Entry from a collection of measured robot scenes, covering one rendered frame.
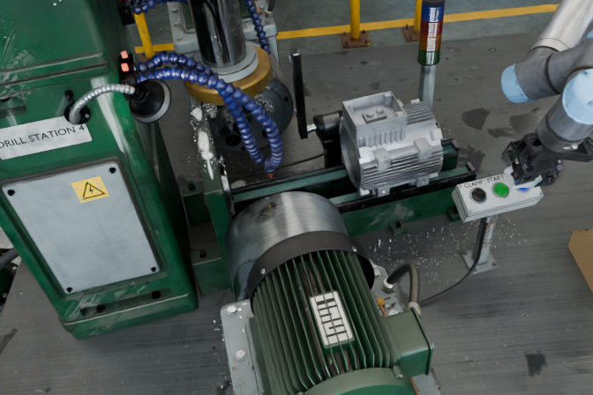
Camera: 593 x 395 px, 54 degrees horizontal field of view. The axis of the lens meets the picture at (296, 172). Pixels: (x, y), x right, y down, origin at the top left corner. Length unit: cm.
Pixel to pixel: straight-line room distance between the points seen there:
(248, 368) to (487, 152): 109
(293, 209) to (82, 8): 50
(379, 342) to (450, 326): 67
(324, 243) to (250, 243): 32
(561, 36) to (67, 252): 103
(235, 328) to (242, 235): 22
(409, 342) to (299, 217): 41
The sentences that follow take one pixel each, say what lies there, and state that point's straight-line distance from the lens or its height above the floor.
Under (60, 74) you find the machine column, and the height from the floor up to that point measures 149.
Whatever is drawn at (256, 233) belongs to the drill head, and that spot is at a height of 115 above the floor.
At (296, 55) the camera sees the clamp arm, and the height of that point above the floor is 125.
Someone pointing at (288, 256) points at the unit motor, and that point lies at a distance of 77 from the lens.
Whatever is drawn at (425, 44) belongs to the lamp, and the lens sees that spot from 167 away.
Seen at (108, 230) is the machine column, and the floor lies 114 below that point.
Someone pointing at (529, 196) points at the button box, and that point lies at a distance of 131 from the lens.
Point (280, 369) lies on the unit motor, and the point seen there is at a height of 132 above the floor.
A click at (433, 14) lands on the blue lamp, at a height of 119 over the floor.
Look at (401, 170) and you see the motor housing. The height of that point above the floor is 102.
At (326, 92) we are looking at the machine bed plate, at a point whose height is 80.
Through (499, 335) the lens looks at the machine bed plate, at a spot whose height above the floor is 80.
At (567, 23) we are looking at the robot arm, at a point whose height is 137.
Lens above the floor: 197
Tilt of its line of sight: 44 degrees down
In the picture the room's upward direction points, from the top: 7 degrees counter-clockwise
